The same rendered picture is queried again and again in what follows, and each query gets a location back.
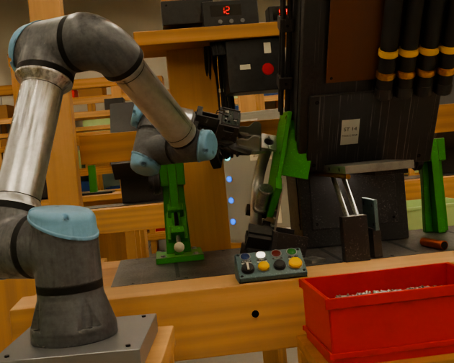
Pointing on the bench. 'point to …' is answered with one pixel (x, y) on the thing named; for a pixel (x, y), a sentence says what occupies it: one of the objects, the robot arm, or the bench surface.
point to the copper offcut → (434, 243)
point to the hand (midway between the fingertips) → (265, 146)
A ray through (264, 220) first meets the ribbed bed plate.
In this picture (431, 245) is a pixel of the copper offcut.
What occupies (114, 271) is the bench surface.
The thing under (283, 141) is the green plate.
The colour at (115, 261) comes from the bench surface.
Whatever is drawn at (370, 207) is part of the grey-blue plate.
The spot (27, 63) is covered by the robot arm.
